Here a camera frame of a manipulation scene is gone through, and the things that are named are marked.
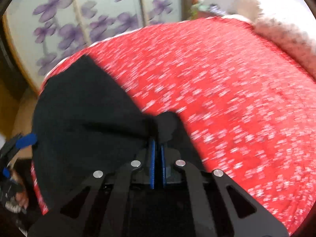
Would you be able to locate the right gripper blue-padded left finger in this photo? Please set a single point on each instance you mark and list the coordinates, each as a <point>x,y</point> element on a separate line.
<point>102,204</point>

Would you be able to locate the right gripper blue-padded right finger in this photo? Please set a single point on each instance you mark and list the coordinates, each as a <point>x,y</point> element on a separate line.
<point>211,203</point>

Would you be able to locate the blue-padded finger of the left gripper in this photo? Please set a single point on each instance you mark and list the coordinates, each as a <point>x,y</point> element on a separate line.
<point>26,140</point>
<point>6,173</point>

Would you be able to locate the black pants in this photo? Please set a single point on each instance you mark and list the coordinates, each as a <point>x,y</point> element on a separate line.
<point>84,122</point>

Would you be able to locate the red floral bedspread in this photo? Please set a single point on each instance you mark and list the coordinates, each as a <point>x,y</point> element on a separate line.
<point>248,108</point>

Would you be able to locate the floral sliding wardrobe doors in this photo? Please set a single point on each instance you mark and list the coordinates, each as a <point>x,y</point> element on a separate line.
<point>41,33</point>

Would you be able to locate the pink floral pillow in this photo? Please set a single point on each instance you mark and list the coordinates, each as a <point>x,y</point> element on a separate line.
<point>297,44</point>

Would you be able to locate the bedside table with clutter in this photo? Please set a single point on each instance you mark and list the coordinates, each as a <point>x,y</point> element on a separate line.
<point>199,9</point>

